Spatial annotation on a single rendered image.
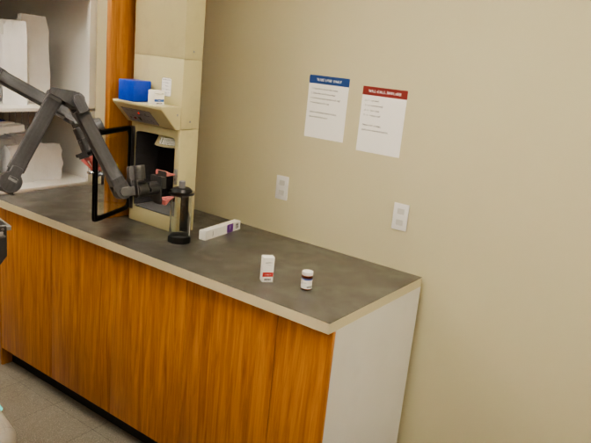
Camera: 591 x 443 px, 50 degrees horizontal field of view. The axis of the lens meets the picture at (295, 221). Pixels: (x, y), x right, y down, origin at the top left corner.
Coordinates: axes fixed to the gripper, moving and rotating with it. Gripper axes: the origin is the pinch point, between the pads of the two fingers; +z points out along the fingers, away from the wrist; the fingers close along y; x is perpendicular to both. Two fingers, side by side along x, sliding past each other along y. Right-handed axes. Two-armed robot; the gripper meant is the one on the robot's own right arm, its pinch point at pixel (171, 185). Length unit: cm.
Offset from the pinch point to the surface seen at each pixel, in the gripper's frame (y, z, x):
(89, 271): -44, -15, 35
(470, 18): 77, 55, -97
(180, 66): 49, 12, 11
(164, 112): 29.7, 1.8, 8.9
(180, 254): -25.6, -6.3, -13.6
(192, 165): 5.6, 20.4, 9.2
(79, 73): 37, 54, 139
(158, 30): 63, 12, 25
